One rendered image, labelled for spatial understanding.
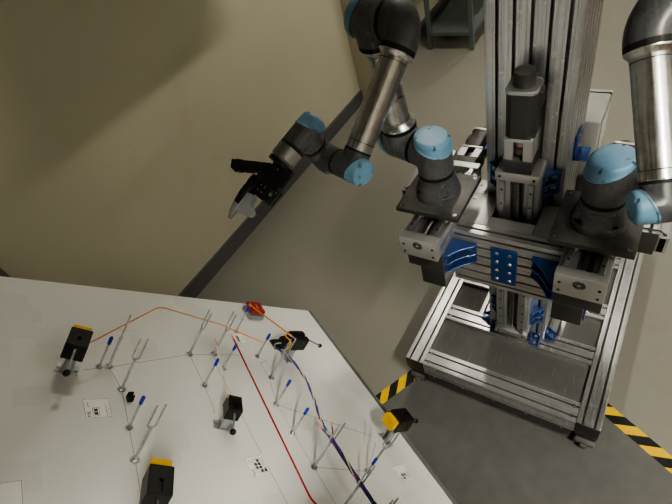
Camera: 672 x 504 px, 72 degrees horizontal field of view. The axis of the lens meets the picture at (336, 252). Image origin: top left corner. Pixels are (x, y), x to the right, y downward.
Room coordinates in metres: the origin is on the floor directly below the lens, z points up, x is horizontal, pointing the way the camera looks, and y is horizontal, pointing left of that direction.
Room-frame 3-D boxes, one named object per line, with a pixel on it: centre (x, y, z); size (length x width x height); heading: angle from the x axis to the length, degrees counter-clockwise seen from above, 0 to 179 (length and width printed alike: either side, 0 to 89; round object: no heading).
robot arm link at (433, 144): (1.19, -0.40, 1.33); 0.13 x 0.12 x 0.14; 27
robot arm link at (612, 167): (0.83, -0.76, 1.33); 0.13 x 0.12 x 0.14; 70
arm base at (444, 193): (1.19, -0.40, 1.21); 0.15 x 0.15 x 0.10
